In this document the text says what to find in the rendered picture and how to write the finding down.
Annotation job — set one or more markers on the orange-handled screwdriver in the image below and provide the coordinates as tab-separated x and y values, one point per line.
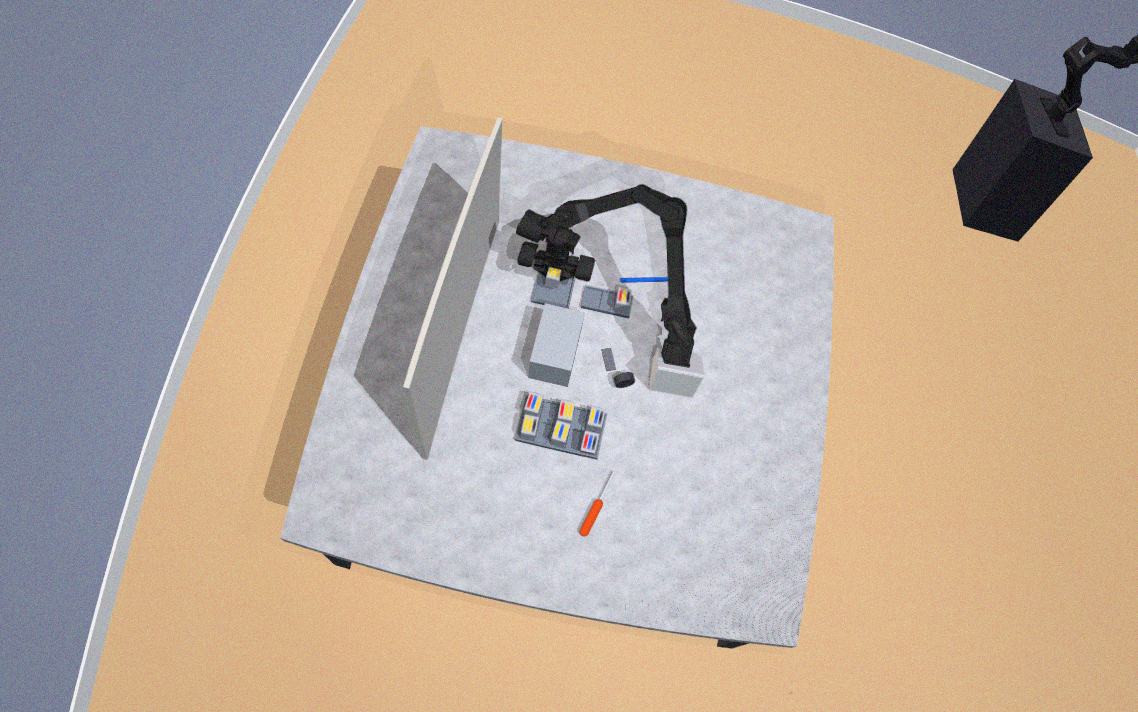
594	511

